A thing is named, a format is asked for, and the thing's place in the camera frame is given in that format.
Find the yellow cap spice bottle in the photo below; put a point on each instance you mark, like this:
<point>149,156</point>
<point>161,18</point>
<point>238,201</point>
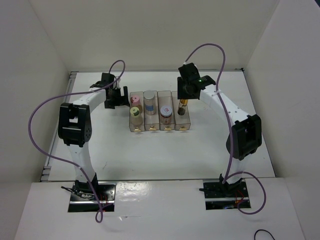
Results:
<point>135,116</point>

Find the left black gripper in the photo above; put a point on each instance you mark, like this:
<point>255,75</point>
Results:
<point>122,100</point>

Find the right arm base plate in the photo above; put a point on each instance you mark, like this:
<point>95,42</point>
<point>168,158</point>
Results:
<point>216,198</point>

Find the tall black cap bottle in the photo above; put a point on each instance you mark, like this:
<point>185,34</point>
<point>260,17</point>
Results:
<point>182,107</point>

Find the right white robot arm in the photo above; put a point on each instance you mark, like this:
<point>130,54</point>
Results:
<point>245,130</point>

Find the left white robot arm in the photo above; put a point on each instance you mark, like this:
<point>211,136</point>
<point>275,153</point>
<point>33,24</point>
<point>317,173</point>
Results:
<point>75,127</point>

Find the silver lid blue label jar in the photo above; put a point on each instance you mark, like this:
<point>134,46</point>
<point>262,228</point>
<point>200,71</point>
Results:
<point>149,99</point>

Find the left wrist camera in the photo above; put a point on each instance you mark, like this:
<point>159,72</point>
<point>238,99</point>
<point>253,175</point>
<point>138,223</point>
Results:
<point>108,79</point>

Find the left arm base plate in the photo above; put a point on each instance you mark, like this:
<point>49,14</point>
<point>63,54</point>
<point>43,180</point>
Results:
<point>85,201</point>

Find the red label spice jar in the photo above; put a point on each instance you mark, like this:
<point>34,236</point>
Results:
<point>166,114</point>

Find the clear organizer bin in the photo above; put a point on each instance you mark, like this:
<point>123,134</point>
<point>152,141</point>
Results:
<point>152,122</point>
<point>165,99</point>
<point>182,122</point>
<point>139,128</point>

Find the pink cap spice bottle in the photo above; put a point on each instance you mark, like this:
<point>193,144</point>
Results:
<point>135,101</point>

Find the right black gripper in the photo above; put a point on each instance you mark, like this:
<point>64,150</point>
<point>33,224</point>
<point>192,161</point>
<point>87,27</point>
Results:
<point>180,93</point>

